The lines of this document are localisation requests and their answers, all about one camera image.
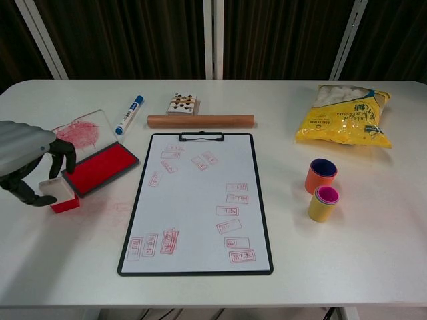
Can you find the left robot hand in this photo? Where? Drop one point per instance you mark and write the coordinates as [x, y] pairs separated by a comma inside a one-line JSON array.
[[23, 146]]

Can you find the red and white stamp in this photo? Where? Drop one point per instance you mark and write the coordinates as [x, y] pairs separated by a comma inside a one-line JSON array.
[[60, 190]]

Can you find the red ink pad clear lid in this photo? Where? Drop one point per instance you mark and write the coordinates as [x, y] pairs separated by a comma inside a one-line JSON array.
[[100, 163]]

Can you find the black clipboard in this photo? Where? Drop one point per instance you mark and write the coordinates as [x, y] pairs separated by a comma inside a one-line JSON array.
[[201, 136]]

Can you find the blue white marker pen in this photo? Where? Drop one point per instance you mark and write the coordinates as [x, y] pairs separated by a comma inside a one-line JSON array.
[[127, 116]]

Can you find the dark pleated curtain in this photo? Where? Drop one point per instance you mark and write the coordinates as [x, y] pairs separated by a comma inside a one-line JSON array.
[[133, 36]]

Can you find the playing card deck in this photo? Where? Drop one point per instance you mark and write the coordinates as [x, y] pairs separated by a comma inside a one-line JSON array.
[[181, 105]]

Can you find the wooden rolling pin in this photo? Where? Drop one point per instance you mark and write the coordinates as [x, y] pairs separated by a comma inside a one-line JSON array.
[[200, 121]]

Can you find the white paper with red stamps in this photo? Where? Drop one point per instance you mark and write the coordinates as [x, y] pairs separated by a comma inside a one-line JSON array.
[[197, 206]]

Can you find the blue cap stamp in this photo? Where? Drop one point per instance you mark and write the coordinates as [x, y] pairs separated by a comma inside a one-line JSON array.
[[317, 183]]

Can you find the purple stacking cup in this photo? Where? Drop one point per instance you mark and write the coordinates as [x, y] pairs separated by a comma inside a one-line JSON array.
[[323, 166]]

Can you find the magenta cap stamp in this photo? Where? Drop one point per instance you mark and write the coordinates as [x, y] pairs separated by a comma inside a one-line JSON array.
[[322, 211]]

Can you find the pink stacking cup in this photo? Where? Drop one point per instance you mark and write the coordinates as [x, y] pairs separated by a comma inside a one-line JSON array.
[[327, 195]]

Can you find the yellow marshmallow bag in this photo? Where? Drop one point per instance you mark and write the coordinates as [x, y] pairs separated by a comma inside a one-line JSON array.
[[347, 126]]

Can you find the white frame post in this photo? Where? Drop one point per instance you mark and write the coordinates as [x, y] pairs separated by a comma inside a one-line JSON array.
[[348, 40], [213, 40], [41, 40]]

